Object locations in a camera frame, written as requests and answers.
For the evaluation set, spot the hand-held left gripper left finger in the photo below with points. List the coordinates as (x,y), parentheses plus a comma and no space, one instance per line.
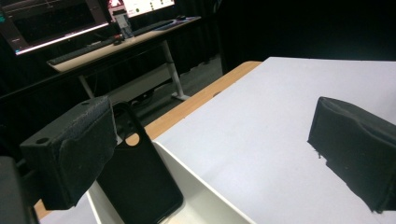
(71,149)

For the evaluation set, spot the drink bottle with label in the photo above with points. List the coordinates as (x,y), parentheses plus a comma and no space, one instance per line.
(124,25)

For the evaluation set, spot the white table cover board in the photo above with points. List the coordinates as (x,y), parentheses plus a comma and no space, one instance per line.
(264,124)

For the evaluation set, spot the white-legged desk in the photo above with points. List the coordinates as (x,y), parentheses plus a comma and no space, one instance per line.
(173,72)

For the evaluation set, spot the white rectangular plastic bin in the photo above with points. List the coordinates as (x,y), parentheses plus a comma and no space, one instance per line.
(202,205)

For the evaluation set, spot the black computer mouse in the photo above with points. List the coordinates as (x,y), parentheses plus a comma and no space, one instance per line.
(118,41)
(181,17)

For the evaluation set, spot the black keyboard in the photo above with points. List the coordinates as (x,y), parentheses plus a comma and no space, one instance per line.
(81,51)
(155,27)

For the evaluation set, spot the large dark computer monitor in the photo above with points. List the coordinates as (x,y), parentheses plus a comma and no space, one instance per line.
(53,21)

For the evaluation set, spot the black phone case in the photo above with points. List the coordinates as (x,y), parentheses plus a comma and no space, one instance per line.
(140,180)

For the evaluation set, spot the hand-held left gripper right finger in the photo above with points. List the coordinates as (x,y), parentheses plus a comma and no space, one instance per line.
(358,149)

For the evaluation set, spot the bright computer monitor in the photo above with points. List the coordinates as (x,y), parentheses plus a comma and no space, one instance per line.
(146,6)

